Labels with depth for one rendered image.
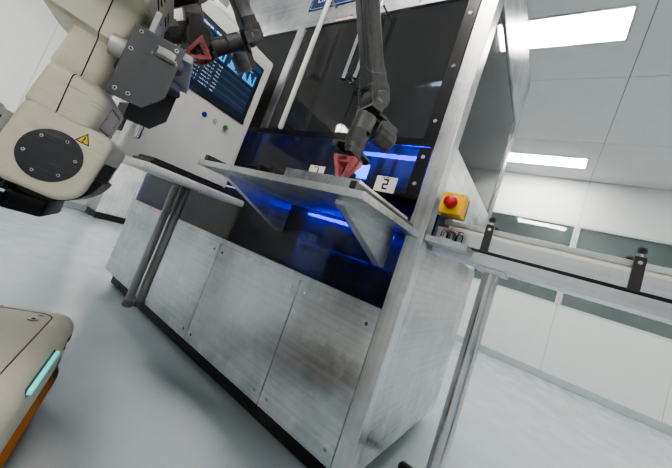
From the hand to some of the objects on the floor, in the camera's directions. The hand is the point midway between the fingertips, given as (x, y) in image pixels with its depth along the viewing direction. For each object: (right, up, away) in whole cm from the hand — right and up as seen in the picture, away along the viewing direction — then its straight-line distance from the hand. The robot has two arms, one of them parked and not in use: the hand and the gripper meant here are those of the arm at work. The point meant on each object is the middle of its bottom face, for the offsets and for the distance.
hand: (338, 181), depth 79 cm
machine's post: (-2, -98, +16) cm, 99 cm away
